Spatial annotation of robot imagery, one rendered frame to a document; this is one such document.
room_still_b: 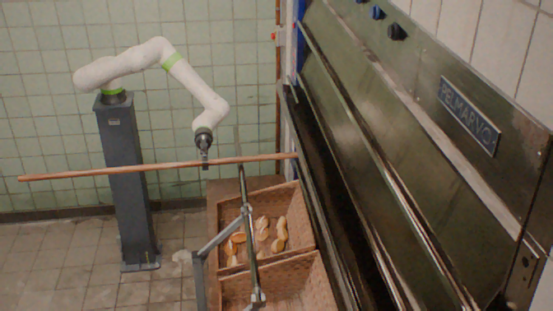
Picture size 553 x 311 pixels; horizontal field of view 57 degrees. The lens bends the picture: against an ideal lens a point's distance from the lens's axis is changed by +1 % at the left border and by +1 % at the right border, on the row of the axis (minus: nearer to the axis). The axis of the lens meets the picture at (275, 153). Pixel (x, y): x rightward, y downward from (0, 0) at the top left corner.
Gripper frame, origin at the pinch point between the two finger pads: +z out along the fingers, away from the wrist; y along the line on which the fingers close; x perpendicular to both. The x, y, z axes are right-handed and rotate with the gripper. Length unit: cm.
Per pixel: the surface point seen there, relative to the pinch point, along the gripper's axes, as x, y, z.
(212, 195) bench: -2, 62, -59
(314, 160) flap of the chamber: -42, -22, 39
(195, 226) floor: 12, 120, -102
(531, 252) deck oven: -50, -73, 149
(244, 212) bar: -14.7, 2.1, 37.2
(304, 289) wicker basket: -42, 55, 32
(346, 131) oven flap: -52, -36, 43
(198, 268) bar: 5.9, 30.6, 36.4
